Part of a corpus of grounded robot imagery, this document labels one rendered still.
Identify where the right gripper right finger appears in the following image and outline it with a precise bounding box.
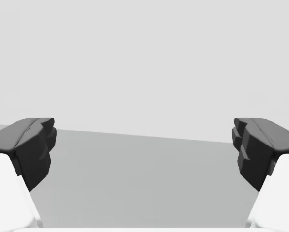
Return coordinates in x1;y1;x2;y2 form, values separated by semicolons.
232;117;289;229

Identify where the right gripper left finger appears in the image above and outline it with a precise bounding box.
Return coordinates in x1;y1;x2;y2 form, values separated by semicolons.
0;117;57;229

